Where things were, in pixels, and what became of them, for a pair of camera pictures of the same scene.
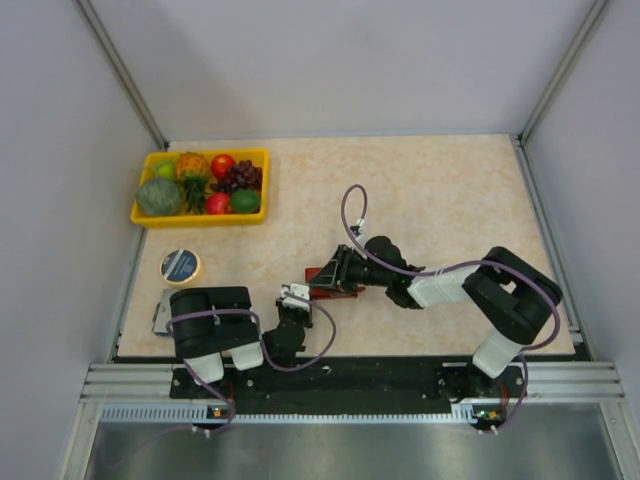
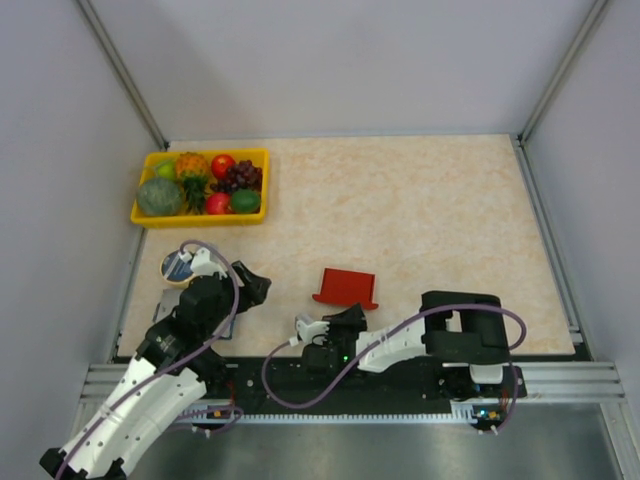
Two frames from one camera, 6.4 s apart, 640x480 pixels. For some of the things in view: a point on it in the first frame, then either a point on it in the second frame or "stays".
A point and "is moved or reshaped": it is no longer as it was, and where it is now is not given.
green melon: [159, 197] stays
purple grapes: [243, 175] stays
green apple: [165, 168] stays
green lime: [245, 200] stays
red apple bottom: [217, 203] stays
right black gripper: [336, 274] → [353, 317]
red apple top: [220, 165] stays
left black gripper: [308, 316] → [254, 290]
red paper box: [326, 293] is moved or reshaped
